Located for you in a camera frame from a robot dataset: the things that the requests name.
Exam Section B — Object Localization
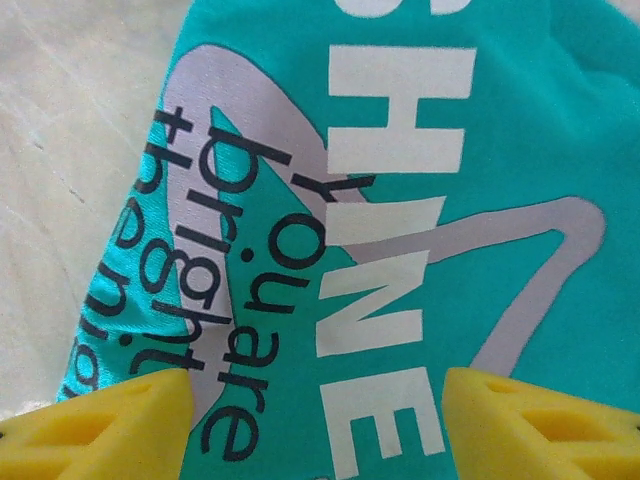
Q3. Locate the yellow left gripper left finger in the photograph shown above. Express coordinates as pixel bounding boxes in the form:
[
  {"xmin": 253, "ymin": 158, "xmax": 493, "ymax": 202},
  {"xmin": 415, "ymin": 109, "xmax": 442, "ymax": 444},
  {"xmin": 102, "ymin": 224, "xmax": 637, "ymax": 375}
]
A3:
[{"xmin": 0, "ymin": 368, "xmax": 196, "ymax": 480}]

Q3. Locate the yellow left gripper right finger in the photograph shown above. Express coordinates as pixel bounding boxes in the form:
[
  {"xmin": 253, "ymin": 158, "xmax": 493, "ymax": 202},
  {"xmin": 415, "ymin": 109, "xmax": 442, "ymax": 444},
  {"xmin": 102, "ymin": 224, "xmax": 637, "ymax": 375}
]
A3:
[{"xmin": 443, "ymin": 366, "xmax": 640, "ymax": 480}]

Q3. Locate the teal t-shirt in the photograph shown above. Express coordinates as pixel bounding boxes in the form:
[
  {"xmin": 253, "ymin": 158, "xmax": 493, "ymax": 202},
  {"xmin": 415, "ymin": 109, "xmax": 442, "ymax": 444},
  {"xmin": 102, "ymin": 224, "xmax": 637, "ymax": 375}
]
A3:
[{"xmin": 54, "ymin": 0, "xmax": 640, "ymax": 480}]

